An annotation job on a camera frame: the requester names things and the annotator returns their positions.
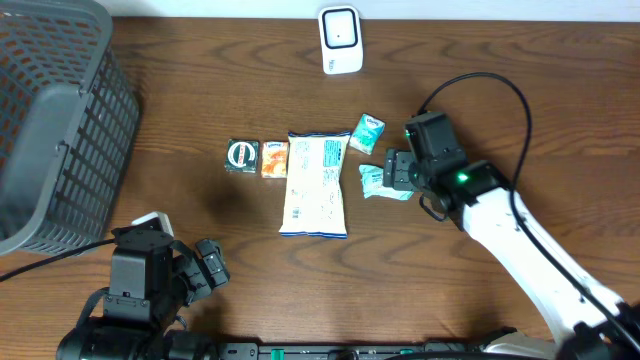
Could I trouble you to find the green soft wipes pack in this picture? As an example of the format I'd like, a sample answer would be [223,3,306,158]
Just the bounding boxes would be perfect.
[359,164,413,201]

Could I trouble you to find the teal white Kleenex tissue pack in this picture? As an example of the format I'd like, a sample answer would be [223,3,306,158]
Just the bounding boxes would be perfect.
[349,114,386,155]

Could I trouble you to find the cream wipes pack blue edges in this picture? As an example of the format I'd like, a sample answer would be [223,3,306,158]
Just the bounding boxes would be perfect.
[279,131,351,239]

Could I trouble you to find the orange tissue pack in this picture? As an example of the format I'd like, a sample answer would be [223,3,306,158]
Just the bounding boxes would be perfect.
[261,141,289,178]

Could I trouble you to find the black healing ointment box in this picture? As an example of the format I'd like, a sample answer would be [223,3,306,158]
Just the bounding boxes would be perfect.
[224,139,259,173]

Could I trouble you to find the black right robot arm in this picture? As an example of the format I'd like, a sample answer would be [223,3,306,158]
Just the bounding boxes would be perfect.
[383,112,639,359]

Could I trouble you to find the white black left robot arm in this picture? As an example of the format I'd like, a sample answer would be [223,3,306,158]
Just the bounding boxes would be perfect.
[56,221,230,360]

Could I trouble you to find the white barcode scanner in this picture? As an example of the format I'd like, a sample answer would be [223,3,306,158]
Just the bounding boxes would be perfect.
[318,5,364,75]

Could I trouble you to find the grey plastic mesh basket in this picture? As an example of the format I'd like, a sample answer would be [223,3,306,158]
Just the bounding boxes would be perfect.
[1,1,140,255]

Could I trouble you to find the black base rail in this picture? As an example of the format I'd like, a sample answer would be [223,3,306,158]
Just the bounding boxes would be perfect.
[217,341,489,360]

